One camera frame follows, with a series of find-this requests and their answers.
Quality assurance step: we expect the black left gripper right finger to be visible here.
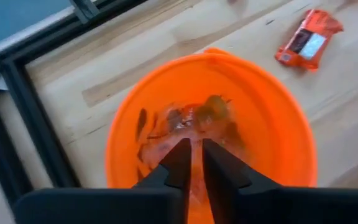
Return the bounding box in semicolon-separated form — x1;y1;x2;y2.
201;138;358;224

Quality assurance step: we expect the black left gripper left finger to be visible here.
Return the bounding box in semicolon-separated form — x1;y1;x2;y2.
13;138;193;224

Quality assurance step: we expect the orange Reese's candy packet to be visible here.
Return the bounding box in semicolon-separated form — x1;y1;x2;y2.
274;8;344;73

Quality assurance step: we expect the orange halloween bucket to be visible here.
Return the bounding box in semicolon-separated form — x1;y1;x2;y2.
104;47;319;224

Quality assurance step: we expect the black aluminium table frame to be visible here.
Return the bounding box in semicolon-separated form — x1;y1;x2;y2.
0;0;150;215

